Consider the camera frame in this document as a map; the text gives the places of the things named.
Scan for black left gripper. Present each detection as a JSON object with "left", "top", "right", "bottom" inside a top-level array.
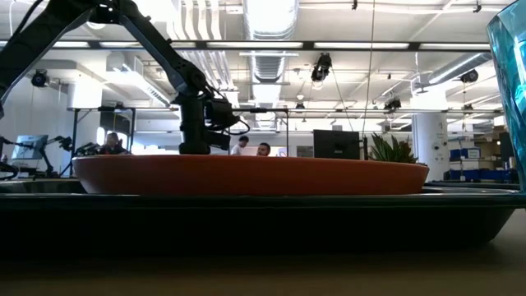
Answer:
[{"left": 179, "top": 95, "right": 231, "bottom": 156}]

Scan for orange plastic plate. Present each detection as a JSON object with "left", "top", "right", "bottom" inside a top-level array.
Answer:
[{"left": 72, "top": 154, "right": 431, "bottom": 197}]

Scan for dark green tray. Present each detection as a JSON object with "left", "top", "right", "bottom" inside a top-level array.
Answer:
[{"left": 0, "top": 178, "right": 526, "bottom": 256}]

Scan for blue faceted plastic cup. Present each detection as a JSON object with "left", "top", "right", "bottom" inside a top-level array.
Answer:
[{"left": 486, "top": 0, "right": 526, "bottom": 194}]

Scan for black ceiling spotlight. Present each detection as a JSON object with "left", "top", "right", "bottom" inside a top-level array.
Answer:
[
  {"left": 311, "top": 52, "right": 333, "bottom": 83},
  {"left": 459, "top": 68, "right": 480, "bottom": 85},
  {"left": 30, "top": 68, "right": 50, "bottom": 88}
]

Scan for black computer monitor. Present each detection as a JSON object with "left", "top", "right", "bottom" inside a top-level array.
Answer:
[{"left": 312, "top": 129, "right": 362, "bottom": 160}]

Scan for light grey computer monitor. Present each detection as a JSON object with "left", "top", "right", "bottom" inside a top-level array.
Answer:
[{"left": 11, "top": 134, "right": 49, "bottom": 161}]

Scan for succulent plant in black pot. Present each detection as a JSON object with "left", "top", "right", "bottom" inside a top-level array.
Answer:
[{"left": 367, "top": 133, "right": 420, "bottom": 165}]

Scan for white round pillar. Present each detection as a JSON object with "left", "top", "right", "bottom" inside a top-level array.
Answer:
[{"left": 412, "top": 88, "right": 450, "bottom": 182}]

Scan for blue storage bins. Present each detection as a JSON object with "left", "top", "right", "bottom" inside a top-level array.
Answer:
[{"left": 450, "top": 147, "right": 514, "bottom": 182}]

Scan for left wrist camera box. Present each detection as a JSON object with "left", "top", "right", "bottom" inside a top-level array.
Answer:
[{"left": 205, "top": 98, "right": 242, "bottom": 129}]

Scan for black background workstation frame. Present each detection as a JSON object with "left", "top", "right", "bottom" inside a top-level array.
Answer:
[
  {"left": 67, "top": 105, "right": 136, "bottom": 166},
  {"left": 232, "top": 107, "right": 291, "bottom": 157}
]

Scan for black aluminium rig frame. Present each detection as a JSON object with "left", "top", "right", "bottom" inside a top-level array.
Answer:
[{"left": 0, "top": 39, "right": 526, "bottom": 53}]

